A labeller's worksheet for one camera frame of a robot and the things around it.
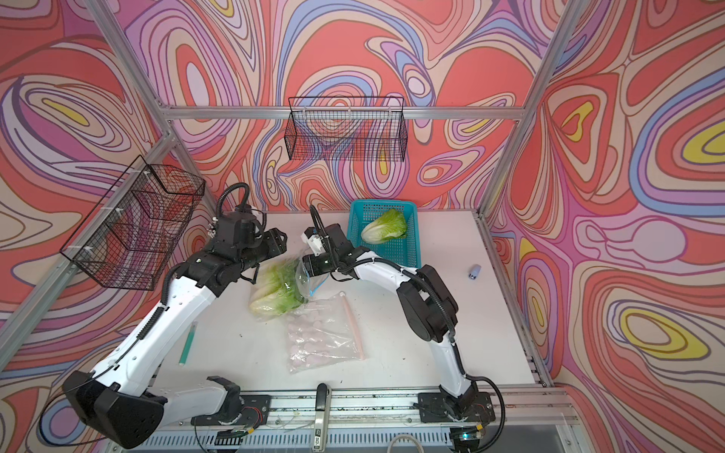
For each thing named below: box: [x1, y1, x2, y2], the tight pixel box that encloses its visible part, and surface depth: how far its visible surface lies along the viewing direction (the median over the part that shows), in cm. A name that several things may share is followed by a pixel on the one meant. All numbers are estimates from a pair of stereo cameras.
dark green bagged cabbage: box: [249, 260, 308, 319], surface depth 87 cm
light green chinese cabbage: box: [360, 208, 407, 245], surface depth 107 cm
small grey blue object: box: [468, 263, 483, 281], surface depth 101 cm
